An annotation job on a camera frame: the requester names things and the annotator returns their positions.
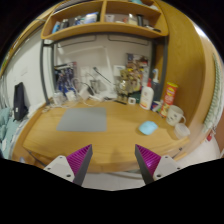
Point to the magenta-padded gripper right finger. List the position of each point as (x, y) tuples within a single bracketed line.
[(163, 165)]

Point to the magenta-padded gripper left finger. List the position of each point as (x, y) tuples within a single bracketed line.
[(61, 165)]

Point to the light blue computer mouse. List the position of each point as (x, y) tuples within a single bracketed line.
[(148, 128)]

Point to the grey mouse pad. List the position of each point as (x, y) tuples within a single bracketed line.
[(82, 119)]

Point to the clear plastic container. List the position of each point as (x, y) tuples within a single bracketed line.
[(182, 130)]

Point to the white printed mug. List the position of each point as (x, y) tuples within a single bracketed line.
[(174, 115)]

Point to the small blue box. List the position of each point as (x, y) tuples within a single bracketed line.
[(156, 106)]

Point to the teal bedding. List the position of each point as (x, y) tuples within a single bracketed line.
[(7, 131)]

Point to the clear glass jar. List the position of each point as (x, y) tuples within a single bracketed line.
[(57, 97)]

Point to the red chips can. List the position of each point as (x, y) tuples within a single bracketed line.
[(170, 96)]

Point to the white lotion bottle red pump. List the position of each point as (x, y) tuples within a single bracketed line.
[(146, 96)]

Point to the small white desk clock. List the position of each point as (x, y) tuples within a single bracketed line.
[(132, 100)]

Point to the white power strip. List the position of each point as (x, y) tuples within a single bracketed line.
[(96, 98)]

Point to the black hanging bag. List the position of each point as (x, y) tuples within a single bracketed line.
[(20, 101)]

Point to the flat black strip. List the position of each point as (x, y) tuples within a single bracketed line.
[(121, 101)]

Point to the blue spray bottle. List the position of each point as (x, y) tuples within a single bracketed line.
[(155, 83)]

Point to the blue model kit box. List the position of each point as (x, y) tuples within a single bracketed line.
[(65, 78)]

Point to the brown tree figurine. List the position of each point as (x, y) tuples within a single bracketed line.
[(124, 85)]

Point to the white desk lamp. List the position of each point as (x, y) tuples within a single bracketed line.
[(108, 66)]

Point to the wooden shelf unit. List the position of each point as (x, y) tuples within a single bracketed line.
[(100, 28)]

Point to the wall picture collage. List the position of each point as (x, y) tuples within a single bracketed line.
[(140, 66)]

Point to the white wall box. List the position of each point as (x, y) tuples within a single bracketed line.
[(119, 70)]

